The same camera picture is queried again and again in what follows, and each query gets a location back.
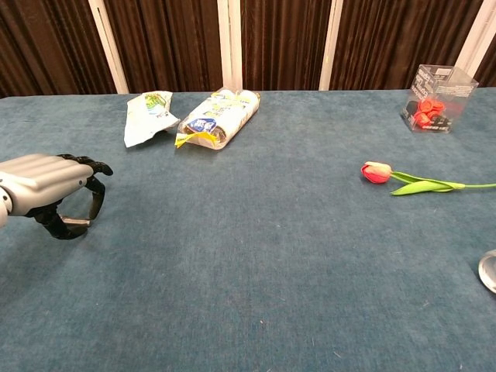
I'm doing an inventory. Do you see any artificial red tulip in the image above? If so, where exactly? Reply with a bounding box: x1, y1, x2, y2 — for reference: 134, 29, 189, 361
360, 160, 496, 196

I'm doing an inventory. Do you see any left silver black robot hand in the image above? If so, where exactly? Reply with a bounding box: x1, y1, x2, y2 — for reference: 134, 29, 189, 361
0, 153, 114, 240

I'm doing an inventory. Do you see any dark brown curtain panel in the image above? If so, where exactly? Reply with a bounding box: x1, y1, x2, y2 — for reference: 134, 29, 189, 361
239, 0, 333, 92
473, 36, 496, 89
102, 0, 233, 95
0, 0, 117, 98
329, 0, 485, 91

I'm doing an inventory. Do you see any white partition post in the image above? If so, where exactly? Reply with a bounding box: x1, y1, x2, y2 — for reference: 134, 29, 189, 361
452, 0, 496, 84
88, 0, 130, 95
216, 0, 243, 92
318, 0, 345, 91

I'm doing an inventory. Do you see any clear box with red parts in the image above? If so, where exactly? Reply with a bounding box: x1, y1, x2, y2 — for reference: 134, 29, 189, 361
400, 64, 480, 135

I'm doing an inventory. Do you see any white yellow cookie package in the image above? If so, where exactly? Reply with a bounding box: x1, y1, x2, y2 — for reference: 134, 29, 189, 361
174, 88, 261, 151

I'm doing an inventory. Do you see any teal velvet table cover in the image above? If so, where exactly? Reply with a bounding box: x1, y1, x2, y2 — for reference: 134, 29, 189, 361
0, 88, 496, 372

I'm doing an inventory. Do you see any torn white green wrapper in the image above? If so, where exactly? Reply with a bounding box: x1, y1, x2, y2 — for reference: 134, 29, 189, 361
123, 91, 181, 149

